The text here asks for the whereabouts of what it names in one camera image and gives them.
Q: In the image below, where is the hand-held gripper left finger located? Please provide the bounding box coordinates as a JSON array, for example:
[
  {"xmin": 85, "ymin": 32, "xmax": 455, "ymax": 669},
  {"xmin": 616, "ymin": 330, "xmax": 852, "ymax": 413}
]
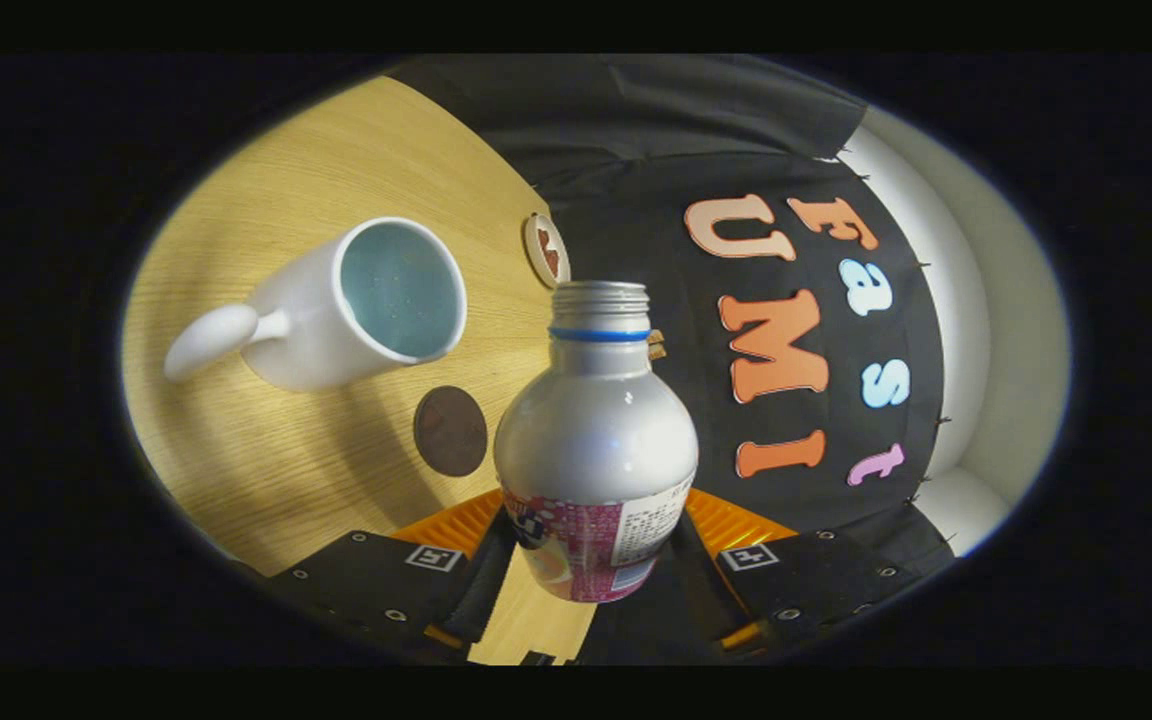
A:
[{"xmin": 266, "ymin": 488, "xmax": 519, "ymax": 661}]

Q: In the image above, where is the white round plate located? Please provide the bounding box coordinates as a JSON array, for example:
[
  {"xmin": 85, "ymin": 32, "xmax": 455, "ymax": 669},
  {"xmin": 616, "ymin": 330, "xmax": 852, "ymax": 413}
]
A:
[{"xmin": 523, "ymin": 213, "xmax": 572, "ymax": 291}]

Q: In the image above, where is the black backdrop cloth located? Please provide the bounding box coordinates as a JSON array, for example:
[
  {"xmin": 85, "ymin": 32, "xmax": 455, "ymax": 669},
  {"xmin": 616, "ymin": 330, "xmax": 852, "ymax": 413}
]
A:
[{"xmin": 386, "ymin": 55, "xmax": 957, "ymax": 666}]

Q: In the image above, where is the silver juice bottle red label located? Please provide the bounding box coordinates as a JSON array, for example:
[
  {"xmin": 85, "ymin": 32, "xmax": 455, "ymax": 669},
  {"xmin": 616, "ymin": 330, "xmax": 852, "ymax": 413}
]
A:
[{"xmin": 493, "ymin": 280, "xmax": 700, "ymax": 604}]

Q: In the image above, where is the white cup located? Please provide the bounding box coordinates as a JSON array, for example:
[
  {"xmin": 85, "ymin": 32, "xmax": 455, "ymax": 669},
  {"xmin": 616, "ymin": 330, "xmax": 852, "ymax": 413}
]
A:
[{"xmin": 163, "ymin": 217, "xmax": 468, "ymax": 393}]

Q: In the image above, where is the wooden table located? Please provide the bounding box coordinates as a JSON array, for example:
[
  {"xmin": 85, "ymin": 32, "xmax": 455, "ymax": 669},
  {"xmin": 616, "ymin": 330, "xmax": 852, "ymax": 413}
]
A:
[{"xmin": 121, "ymin": 75, "xmax": 597, "ymax": 666}]

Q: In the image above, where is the brown round coaster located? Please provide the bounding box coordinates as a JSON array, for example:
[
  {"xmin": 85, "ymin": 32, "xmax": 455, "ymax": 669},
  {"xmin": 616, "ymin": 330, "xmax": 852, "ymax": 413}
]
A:
[{"xmin": 413, "ymin": 386, "xmax": 489, "ymax": 478}]

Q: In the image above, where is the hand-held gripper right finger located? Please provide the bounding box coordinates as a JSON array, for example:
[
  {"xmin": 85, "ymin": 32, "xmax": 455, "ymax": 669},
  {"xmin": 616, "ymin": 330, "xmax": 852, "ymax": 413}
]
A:
[{"xmin": 671, "ymin": 487, "xmax": 957, "ymax": 656}]

